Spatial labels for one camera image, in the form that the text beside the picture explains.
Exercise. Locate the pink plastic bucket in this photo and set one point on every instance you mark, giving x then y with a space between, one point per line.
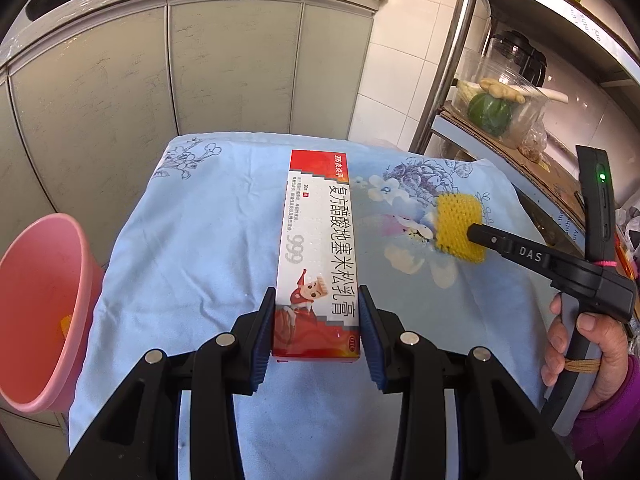
47 272

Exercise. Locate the yellow foam fruit net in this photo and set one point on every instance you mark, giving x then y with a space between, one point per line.
65 325

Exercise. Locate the ginger root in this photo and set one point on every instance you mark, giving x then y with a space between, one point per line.
501 91

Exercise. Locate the small yellow foam net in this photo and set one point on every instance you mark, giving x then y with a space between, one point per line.
455 213

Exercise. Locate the metal shelf rack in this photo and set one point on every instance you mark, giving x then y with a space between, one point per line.
581 51

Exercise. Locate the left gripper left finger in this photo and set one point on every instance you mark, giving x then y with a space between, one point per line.
232 363

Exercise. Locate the kitchen counter cabinet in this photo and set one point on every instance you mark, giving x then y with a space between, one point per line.
93 91

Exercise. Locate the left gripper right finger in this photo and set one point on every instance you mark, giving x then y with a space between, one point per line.
403 362

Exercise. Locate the red white medicine box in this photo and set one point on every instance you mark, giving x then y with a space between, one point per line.
317 315

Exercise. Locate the person's right hand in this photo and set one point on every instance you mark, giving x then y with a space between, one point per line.
608 372

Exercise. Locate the green bell pepper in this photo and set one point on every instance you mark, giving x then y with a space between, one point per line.
491 115

